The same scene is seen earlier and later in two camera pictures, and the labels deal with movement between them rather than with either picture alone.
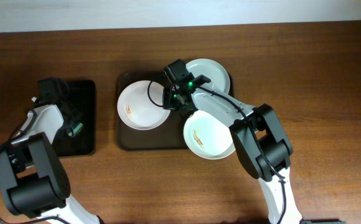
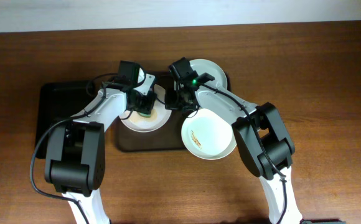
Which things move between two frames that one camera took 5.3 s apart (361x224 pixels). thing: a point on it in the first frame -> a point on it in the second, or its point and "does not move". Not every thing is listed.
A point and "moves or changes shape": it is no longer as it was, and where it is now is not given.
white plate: (208, 136) does not move
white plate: (212, 70) does not move
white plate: (135, 109) does not move
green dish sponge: (76, 130) moves or changes shape
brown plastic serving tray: (168, 136) -> (228, 83)
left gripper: (66, 127) -> (148, 106)
